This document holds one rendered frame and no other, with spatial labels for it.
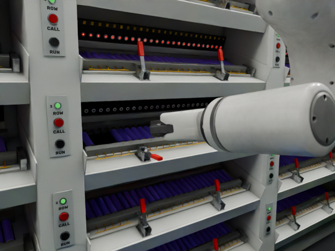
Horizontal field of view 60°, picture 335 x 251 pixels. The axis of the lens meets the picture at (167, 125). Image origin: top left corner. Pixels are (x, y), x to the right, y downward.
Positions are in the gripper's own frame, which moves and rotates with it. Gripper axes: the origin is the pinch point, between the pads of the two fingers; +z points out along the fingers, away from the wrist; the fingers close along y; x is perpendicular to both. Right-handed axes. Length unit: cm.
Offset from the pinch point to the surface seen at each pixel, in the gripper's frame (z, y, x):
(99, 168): 14.9, 8.9, 8.0
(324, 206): 23, -99, 44
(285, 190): 17, -62, 28
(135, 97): 12.5, -0.6, -7.6
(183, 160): 14.4, -14.3, 9.7
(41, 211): 14.6, 21.8, 14.5
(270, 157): 15, -52, 14
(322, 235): 26, -101, 59
